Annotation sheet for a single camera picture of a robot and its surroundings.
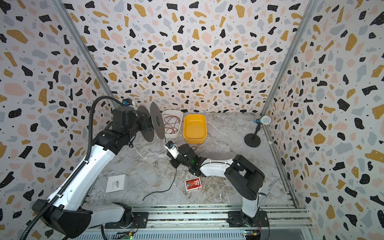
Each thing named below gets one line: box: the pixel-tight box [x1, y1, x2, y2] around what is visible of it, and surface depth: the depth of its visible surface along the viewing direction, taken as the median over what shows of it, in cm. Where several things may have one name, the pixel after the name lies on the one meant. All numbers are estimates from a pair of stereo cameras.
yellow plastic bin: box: [183, 114, 207, 144], surface depth 112 cm
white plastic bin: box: [161, 109, 184, 139], surface depth 118 cm
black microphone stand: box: [244, 123, 262, 148], surface depth 107 cm
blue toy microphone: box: [253, 115, 271, 125], surface depth 86 cm
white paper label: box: [105, 174, 129, 194], surface depth 82 cm
